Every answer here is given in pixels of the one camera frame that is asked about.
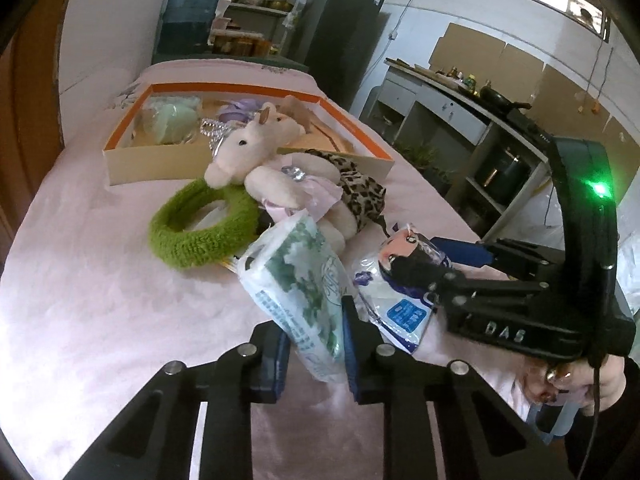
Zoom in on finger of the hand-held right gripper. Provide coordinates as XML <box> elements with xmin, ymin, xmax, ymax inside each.
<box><xmin>432</xmin><ymin>237</ymin><xmax>567</xmax><ymax>282</ymax></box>
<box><xmin>427</xmin><ymin>267</ymin><xmax>551</xmax><ymax>312</ymax></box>

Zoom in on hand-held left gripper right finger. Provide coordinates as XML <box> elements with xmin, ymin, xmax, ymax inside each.
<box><xmin>341</xmin><ymin>296</ymin><xmax>573</xmax><ymax>480</ymax></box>

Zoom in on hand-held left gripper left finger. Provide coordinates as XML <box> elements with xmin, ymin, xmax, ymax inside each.
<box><xmin>65</xmin><ymin>322</ymin><xmax>292</xmax><ymax>480</ymax></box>

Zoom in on cartoon face tissue pack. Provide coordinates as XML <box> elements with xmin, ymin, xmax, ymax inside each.
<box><xmin>352</xmin><ymin>222</ymin><xmax>453</xmax><ymax>356</ymax></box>

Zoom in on green print tissue pack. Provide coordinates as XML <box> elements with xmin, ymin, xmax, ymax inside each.
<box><xmin>236</xmin><ymin>210</ymin><xmax>353</xmax><ymax>385</ymax></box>

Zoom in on leopard print cloth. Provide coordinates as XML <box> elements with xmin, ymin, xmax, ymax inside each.
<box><xmin>305</xmin><ymin>149</ymin><xmax>388</xmax><ymax>235</ymax></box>

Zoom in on green fuzzy ring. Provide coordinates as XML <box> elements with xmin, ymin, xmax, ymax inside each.
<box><xmin>148</xmin><ymin>175</ymin><xmax>261</xmax><ymax>271</ymax></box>

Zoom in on white plush unicorn pink dress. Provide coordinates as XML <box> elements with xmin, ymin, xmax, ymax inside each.
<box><xmin>202</xmin><ymin>101</ymin><xmax>361</xmax><ymax>253</ymax></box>

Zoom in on orange rimmed cardboard box tray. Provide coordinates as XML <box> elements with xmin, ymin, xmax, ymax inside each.
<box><xmin>102</xmin><ymin>82</ymin><xmax>396</xmax><ymax>188</ymax></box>

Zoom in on purple hair accessory packet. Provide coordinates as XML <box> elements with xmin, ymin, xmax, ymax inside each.
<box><xmin>217</xmin><ymin>99</ymin><xmax>262</xmax><ymax>123</ymax></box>

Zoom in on mint green squishy egg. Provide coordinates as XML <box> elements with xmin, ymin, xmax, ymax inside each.
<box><xmin>141</xmin><ymin>96</ymin><xmax>204</xmax><ymax>146</ymax></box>

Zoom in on person's right forearm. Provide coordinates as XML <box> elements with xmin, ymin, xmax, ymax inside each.
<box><xmin>570</xmin><ymin>360</ymin><xmax>640</xmax><ymax>480</ymax></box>

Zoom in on person's right hand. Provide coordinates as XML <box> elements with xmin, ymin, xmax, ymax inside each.
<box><xmin>522</xmin><ymin>352</ymin><xmax>629</xmax><ymax>408</ymax></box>

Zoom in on dark green cooking pot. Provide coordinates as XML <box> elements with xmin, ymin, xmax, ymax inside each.
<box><xmin>472</xmin><ymin>152</ymin><xmax>526</xmax><ymax>202</ymax></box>

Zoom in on potted green plants crate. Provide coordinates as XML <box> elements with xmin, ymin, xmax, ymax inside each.
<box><xmin>395</xmin><ymin>142</ymin><xmax>453</xmax><ymax>188</ymax></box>

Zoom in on black gas stove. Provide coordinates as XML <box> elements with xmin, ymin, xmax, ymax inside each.
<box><xmin>505</xmin><ymin>110</ymin><xmax>557</xmax><ymax>147</ymax></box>

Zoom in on grey kitchen counter cabinet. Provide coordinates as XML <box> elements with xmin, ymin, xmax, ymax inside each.
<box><xmin>360</xmin><ymin>57</ymin><xmax>556</xmax><ymax>241</ymax></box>

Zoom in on black wok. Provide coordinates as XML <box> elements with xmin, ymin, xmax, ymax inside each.
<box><xmin>479</xmin><ymin>85</ymin><xmax>532</xmax><ymax>113</ymax></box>

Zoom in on cluster of condiment bottles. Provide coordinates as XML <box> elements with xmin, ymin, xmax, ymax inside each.
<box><xmin>435</xmin><ymin>65</ymin><xmax>481</xmax><ymax>92</ymax></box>

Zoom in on wooden cutting board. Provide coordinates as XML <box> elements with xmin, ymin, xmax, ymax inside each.
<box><xmin>385</xmin><ymin>58</ymin><xmax>446</xmax><ymax>78</ymax></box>

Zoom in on dark refrigerator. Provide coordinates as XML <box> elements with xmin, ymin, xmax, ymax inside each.
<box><xmin>295</xmin><ymin>0</ymin><xmax>386</xmax><ymax>111</ymax></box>

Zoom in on dark green table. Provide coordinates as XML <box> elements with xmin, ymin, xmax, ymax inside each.
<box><xmin>152</xmin><ymin>50</ymin><xmax>311</xmax><ymax>73</ymax></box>

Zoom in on row of amber jars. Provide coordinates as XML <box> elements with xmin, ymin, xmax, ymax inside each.
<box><xmin>212</xmin><ymin>32</ymin><xmax>273</xmax><ymax>58</ymax></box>

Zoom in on white storage shelf with jars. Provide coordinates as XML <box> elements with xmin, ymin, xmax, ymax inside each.
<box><xmin>192</xmin><ymin>0</ymin><xmax>306</xmax><ymax>58</ymax></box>

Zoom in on blue water jug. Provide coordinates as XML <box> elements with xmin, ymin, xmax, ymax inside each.
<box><xmin>159</xmin><ymin>0</ymin><xmax>223</xmax><ymax>56</ymax></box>

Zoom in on black cable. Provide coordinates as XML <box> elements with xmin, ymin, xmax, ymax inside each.
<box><xmin>590</xmin><ymin>355</ymin><xmax>603</xmax><ymax>480</ymax></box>

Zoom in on cardboard wall sheets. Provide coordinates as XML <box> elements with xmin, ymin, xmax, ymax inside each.
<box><xmin>430</xmin><ymin>22</ymin><xmax>640</xmax><ymax>156</ymax></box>

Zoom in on brown wooden door frame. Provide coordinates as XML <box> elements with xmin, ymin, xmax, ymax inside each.
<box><xmin>0</xmin><ymin>0</ymin><xmax>86</xmax><ymax>261</ymax></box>

